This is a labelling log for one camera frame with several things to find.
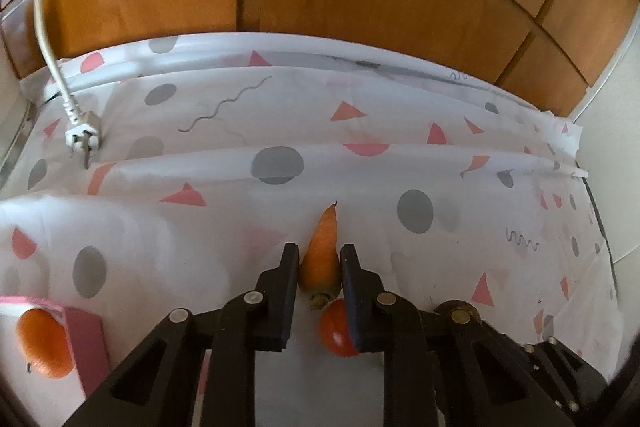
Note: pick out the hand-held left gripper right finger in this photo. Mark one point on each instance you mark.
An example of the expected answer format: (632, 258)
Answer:
(352, 297)

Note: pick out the small orange carrot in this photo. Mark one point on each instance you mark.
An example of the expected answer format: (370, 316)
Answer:
(320, 257)

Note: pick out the white patterned tablecloth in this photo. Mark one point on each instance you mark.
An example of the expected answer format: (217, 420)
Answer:
(250, 107)

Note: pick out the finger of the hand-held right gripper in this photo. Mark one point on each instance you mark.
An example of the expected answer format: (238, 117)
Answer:
(560, 367)

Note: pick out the red cherry tomato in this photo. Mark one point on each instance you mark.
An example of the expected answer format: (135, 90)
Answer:
(336, 329)

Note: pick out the dark sugarcane piece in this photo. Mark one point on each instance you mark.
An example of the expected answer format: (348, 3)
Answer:
(445, 306)

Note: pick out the pink shallow tray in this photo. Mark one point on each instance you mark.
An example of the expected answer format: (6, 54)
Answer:
(87, 337)

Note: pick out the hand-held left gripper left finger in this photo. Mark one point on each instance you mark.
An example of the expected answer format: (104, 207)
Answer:
(287, 297)

